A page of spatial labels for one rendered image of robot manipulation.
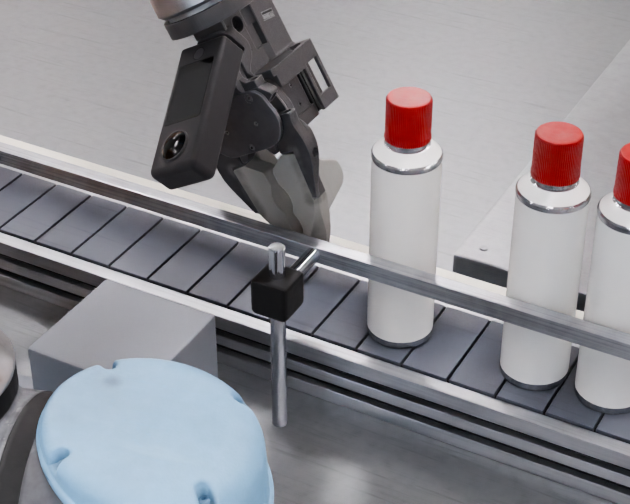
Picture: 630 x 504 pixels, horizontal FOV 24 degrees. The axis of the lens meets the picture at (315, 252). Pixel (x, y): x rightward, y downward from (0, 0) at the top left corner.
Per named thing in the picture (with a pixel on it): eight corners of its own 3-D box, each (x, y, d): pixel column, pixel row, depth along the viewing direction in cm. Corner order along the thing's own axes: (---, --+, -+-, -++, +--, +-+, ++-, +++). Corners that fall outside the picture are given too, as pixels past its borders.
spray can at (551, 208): (578, 360, 110) (609, 124, 99) (553, 399, 107) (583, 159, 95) (514, 340, 112) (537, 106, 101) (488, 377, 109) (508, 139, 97)
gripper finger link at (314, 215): (379, 216, 116) (328, 114, 113) (344, 253, 111) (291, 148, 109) (348, 223, 118) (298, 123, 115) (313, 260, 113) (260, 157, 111)
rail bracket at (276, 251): (332, 386, 116) (334, 212, 106) (287, 440, 110) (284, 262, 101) (296, 373, 117) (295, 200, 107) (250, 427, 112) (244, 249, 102)
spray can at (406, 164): (443, 320, 114) (458, 89, 103) (415, 356, 111) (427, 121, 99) (384, 301, 116) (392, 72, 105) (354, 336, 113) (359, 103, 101)
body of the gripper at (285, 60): (346, 103, 114) (277, -37, 110) (292, 153, 108) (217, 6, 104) (273, 125, 119) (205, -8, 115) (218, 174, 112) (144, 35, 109)
